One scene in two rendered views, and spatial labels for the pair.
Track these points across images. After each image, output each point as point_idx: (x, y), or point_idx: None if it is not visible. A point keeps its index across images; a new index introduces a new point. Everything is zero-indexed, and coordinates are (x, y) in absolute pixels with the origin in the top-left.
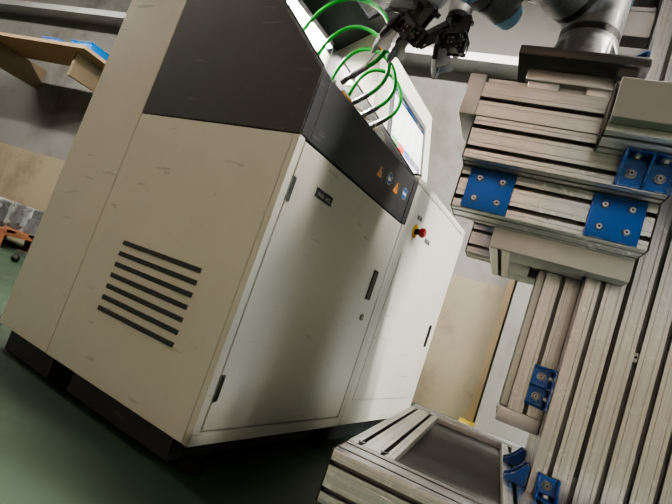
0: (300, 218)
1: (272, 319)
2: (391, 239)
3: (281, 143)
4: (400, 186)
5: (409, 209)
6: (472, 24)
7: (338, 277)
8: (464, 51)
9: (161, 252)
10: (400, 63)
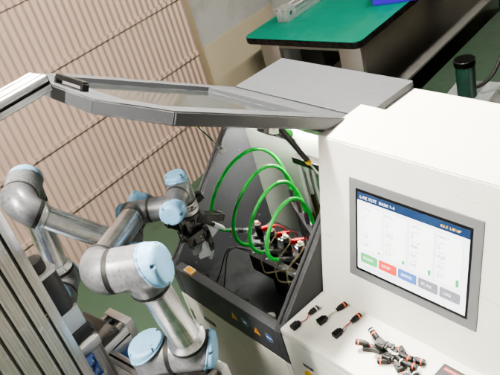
0: (206, 328)
1: None
2: (282, 369)
3: None
4: (260, 330)
5: (286, 353)
6: (180, 225)
7: (251, 370)
8: (190, 245)
9: None
10: (366, 150)
